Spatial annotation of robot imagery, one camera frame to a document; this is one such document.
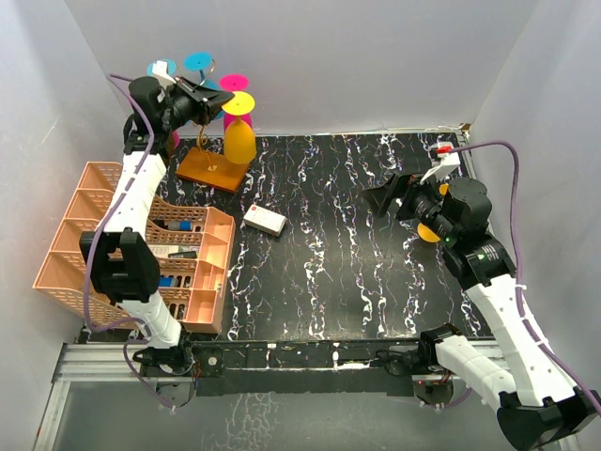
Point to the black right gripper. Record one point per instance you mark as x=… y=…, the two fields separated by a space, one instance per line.
x=403 y=186

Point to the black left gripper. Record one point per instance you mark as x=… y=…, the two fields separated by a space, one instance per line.
x=208 y=110

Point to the yellow wine glass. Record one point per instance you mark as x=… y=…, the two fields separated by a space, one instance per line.
x=428 y=205
x=238 y=139

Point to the pink wine glass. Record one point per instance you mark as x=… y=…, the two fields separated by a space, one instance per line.
x=236 y=82
x=174 y=140

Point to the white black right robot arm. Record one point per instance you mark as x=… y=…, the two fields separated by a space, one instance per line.
x=535 y=401

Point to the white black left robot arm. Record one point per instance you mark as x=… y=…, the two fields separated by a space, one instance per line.
x=118 y=261

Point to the blue wine glass right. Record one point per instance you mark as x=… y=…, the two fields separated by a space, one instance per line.
x=203 y=64

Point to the blue wine glass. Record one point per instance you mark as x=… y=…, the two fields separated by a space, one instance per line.
x=172 y=69
x=203 y=64

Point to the blue wine glass left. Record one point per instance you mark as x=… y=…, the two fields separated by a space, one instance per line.
x=172 y=69

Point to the white red small box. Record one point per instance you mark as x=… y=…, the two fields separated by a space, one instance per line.
x=265 y=220

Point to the pink plastic file organizer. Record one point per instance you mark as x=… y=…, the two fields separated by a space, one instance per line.
x=192 y=244

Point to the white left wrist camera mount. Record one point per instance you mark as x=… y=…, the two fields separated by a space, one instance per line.
x=159 y=70

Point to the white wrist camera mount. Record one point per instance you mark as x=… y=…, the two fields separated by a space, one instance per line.
x=444 y=162
x=159 y=70

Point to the gold wire wine glass rack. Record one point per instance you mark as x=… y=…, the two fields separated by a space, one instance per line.
x=208 y=167

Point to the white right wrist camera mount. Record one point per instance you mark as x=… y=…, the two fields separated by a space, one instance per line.
x=444 y=162

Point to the black metal front rail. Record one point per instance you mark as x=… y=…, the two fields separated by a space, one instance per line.
x=388 y=366

